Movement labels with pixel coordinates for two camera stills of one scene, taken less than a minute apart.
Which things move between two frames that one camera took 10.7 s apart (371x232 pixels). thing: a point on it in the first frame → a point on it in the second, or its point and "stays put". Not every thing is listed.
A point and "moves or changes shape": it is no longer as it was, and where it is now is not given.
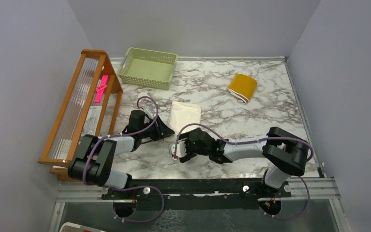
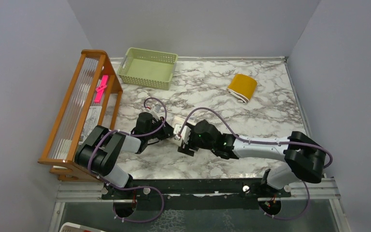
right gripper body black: [191, 150] → [194, 143]
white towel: [182, 114] moves or changes shape
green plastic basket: [147, 68] stays put
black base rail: [200, 194] stays put
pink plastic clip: [100, 89] stays put
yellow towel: [242, 87] stays put
